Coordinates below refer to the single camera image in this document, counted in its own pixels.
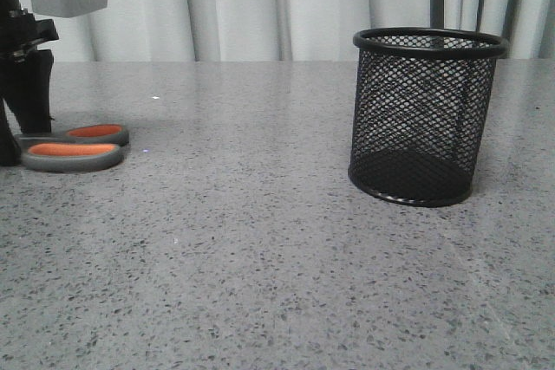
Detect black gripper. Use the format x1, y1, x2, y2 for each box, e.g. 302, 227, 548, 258
0, 0, 58, 166

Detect white pleated curtain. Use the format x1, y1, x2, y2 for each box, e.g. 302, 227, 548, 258
54, 0, 554, 62

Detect black mesh pen bucket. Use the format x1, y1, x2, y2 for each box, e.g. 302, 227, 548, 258
349, 27, 508, 207

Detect grey orange handled scissors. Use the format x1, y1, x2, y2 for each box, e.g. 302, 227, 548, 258
16, 124, 129, 172

